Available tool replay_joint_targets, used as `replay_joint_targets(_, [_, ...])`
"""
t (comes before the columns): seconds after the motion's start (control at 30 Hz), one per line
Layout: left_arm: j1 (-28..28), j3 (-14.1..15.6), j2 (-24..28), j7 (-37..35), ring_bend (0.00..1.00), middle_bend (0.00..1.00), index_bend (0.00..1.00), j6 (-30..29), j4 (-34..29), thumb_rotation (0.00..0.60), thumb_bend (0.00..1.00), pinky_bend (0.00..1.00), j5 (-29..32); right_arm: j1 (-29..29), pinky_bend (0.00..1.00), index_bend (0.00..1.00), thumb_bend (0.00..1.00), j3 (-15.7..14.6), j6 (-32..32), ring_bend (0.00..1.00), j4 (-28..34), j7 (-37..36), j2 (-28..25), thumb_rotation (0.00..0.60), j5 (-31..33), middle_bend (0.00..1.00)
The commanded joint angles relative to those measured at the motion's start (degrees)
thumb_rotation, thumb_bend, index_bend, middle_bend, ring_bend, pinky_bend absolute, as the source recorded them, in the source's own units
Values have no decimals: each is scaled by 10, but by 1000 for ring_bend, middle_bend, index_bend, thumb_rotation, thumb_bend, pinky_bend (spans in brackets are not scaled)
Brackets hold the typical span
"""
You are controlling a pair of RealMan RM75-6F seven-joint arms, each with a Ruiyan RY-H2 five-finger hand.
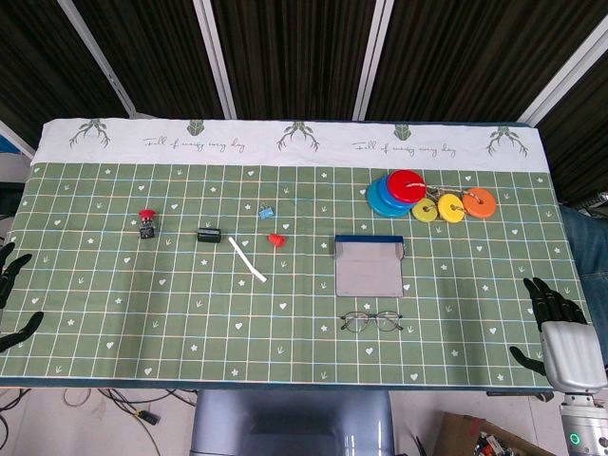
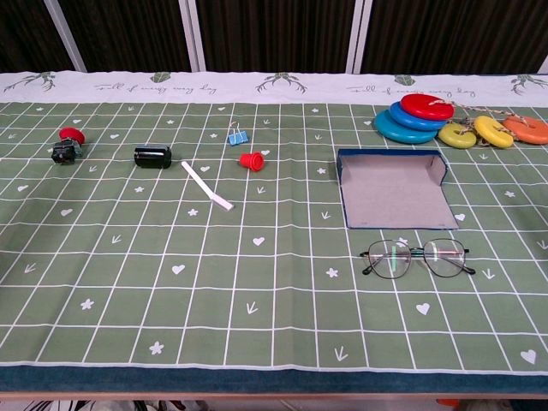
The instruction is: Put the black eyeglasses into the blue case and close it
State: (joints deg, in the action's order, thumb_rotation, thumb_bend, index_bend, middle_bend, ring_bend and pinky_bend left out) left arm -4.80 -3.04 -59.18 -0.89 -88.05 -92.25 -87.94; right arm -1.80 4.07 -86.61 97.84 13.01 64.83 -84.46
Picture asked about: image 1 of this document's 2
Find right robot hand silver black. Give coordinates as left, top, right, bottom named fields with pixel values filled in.
left=509, top=276, right=608, bottom=393

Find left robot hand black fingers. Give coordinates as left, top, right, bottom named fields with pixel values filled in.
left=0, top=241, right=45, bottom=353

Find wire-rimmed eyeglasses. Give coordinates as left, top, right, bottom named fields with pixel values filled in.
left=339, top=310, right=405, bottom=333

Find blue glasses case grey lining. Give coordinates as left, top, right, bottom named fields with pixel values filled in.
left=333, top=234, right=407, bottom=298

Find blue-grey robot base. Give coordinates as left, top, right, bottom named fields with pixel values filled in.
left=189, top=389, right=396, bottom=456

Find cardboard box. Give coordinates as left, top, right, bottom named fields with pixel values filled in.
left=434, top=410, right=558, bottom=456

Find white grey equipment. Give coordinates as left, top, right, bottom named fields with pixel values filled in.
left=0, top=152, right=33, bottom=184

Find person in blue jeans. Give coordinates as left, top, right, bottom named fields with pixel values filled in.
left=560, top=203, right=608, bottom=367

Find red emergency stop button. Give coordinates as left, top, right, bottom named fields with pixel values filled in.
left=138, top=207, right=158, bottom=240

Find orange wooden disc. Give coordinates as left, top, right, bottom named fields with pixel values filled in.
left=462, top=187, right=498, bottom=219

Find yellow wooden disc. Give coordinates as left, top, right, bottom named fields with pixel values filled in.
left=436, top=193, right=467, bottom=223

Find yellow-green wooden disc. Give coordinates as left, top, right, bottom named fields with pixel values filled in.
left=411, top=197, right=441, bottom=223

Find white plastic strip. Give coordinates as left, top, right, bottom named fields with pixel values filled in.
left=228, top=236, right=268, bottom=285

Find red wooden disc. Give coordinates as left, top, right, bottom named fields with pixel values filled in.
left=386, top=169, right=427, bottom=202

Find blue wooden disc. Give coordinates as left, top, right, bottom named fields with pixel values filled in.
left=374, top=176, right=412, bottom=208

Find green checkered tablecloth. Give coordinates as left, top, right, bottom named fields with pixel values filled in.
left=0, top=118, right=595, bottom=389

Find white partition post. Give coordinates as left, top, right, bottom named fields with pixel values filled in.
left=516, top=16, right=608, bottom=127
left=351, top=0, right=395, bottom=121
left=192, top=0, right=238, bottom=120
left=0, top=118, right=37, bottom=161
left=56, top=0, right=140, bottom=120

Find twisted string through discs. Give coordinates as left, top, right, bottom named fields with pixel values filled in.
left=406, top=178, right=484, bottom=213

